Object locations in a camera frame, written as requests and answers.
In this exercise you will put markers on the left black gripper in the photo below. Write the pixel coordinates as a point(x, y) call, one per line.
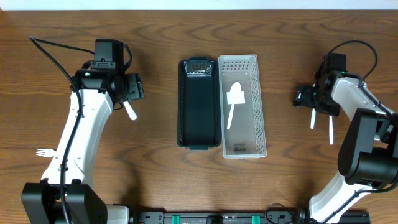
point(134, 87)

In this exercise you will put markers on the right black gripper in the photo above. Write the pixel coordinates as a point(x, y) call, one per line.
point(321, 107)

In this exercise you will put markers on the white plastic spoon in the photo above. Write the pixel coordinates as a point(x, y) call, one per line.
point(234, 97)
point(312, 118)
point(130, 111)
point(330, 130)

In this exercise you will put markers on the clear white plastic basket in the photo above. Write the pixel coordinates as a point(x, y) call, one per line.
point(246, 138)

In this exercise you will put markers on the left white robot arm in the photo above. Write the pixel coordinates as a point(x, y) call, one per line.
point(70, 173)

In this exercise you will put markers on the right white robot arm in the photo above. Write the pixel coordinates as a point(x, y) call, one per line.
point(367, 160)

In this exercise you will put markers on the dark green plastic basket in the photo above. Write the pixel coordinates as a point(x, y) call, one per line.
point(199, 119)

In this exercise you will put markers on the white plastic fork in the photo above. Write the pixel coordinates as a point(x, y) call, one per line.
point(45, 152)

